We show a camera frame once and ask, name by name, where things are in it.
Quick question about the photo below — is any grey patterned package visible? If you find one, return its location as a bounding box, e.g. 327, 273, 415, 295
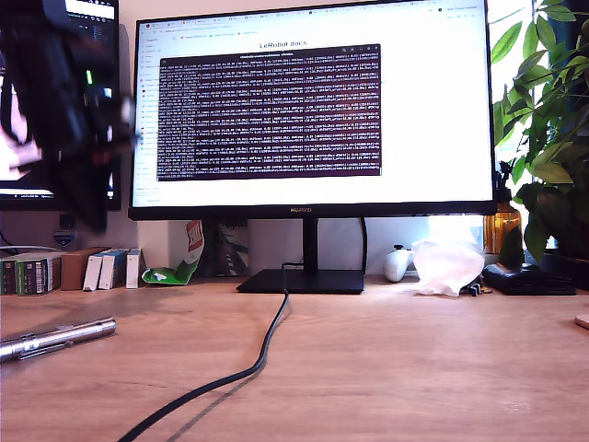
214, 219, 250, 277

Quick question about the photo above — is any amber pump bottle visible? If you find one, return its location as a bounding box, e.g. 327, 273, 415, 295
483, 159, 524, 256

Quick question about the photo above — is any white plastic bag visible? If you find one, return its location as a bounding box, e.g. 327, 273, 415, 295
410, 238, 486, 297

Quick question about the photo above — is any black monitor rear cable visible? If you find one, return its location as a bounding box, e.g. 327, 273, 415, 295
359, 216, 370, 276

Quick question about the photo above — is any green leafy plant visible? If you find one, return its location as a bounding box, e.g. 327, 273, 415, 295
490, 0, 589, 264

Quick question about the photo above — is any blue shield badge tag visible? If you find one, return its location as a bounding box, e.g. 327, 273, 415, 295
51, 214, 77, 250

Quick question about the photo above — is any black plant pot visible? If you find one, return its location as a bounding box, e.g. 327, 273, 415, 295
538, 250, 589, 292

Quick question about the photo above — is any smaller black monitor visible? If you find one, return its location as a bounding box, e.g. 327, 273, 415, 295
0, 0, 122, 212

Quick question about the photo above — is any white cable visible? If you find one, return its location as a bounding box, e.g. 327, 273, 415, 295
0, 244, 59, 256

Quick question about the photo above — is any white and blue box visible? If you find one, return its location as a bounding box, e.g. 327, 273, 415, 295
124, 247, 142, 290
97, 248, 129, 291
81, 252, 104, 292

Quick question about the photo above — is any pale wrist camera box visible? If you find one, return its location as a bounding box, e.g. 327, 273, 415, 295
120, 95, 138, 129

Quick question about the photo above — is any brown cardboard box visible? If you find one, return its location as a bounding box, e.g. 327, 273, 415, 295
59, 246, 110, 291

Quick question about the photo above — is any black cable on table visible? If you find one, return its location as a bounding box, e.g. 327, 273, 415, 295
118, 261, 294, 442

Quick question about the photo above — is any metallic laser pointer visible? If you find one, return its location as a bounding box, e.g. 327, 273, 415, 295
0, 316, 118, 366

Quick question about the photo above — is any large black Huawei monitor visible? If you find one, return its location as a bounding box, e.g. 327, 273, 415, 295
127, 0, 500, 295

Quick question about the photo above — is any white game controller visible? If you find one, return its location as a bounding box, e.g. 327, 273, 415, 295
383, 243, 414, 284

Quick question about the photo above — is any green and white box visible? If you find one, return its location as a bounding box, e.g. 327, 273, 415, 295
0, 257, 17, 296
13, 254, 63, 297

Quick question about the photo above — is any green Jenkki gum bag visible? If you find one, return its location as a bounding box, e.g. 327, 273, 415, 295
140, 219, 205, 286

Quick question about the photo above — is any black leather wallet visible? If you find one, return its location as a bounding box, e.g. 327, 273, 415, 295
481, 261, 579, 297

